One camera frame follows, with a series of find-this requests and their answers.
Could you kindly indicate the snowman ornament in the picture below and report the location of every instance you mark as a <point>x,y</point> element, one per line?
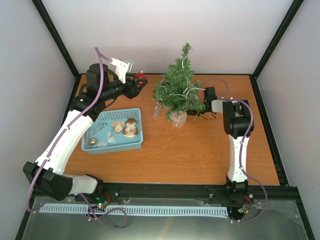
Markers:
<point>130,129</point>

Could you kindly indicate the clear plastic battery box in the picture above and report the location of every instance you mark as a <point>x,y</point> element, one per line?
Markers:
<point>156,111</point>

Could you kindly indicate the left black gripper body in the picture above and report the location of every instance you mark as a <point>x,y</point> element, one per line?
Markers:
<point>131,92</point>

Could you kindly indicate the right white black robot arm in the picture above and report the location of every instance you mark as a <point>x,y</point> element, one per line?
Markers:
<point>238,125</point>

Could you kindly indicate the small green christmas tree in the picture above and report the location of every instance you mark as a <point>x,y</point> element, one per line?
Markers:
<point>177,90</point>

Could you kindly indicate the light blue cable duct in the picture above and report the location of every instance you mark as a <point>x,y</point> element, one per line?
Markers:
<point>137,210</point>

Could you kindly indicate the beige wooden heart ornament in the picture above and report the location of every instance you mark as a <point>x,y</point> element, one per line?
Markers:
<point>118,126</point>

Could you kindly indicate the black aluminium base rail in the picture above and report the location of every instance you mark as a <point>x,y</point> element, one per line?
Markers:
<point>211,194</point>

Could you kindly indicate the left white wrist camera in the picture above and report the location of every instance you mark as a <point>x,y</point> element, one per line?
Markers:
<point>122,67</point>

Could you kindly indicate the blue plastic basket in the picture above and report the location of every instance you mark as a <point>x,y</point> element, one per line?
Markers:
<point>108,140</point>

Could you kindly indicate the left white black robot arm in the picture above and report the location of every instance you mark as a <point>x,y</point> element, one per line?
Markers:
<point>46,174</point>

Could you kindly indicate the red ball ornament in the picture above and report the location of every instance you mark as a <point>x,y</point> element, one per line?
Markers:
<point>140,76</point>

